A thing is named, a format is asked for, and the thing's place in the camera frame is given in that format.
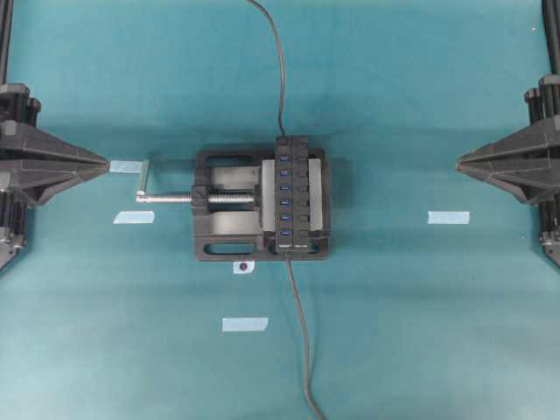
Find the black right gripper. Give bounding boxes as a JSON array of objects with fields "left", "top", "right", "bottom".
[{"left": 455, "top": 74, "right": 559, "bottom": 206}]

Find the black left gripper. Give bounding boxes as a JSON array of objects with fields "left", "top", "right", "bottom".
[{"left": 1, "top": 83, "right": 109, "bottom": 207}]

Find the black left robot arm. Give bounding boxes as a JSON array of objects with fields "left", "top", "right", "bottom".
[{"left": 1, "top": 1, "right": 109, "bottom": 207}]

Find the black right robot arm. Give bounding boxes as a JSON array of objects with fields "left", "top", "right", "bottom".
[{"left": 456, "top": 1, "right": 559, "bottom": 205}]

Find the black multi-port USB hub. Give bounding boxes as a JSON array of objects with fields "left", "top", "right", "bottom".
[{"left": 275, "top": 136, "right": 311, "bottom": 253}]

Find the blue tape strip top left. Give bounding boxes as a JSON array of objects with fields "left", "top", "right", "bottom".
[{"left": 109, "top": 160, "right": 143, "bottom": 174}]

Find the blue tape strip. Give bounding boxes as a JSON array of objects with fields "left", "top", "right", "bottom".
[
  {"left": 109, "top": 160, "right": 143, "bottom": 174},
  {"left": 427, "top": 211, "right": 471, "bottom": 225},
  {"left": 222, "top": 317, "right": 269, "bottom": 333}
]

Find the blue tape strip mid left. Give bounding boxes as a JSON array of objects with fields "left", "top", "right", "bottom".
[{"left": 113, "top": 211, "right": 155, "bottom": 225}]

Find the blue tape strip right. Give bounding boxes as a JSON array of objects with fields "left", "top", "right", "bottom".
[{"left": 427, "top": 211, "right": 471, "bottom": 225}]

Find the silver vise screw with crank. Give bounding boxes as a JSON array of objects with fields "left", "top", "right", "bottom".
[{"left": 136, "top": 160, "right": 255, "bottom": 205}]

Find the black bench vise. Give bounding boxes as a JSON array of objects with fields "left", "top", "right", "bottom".
[{"left": 191, "top": 145, "right": 331, "bottom": 262}]

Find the white sticker with red dot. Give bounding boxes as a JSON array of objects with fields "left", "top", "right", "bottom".
[{"left": 233, "top": 261, "right": 255, "bottom": 275}]

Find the blue tape strip bottom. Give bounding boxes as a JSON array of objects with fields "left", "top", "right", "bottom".
[{"left": 222, "top": 317, "right": 269, "bottom": 333}]

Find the black hub power cable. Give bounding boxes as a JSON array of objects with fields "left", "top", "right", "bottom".
[{"left": 246, "top": 0, "right": 288, "bottom": 137}]

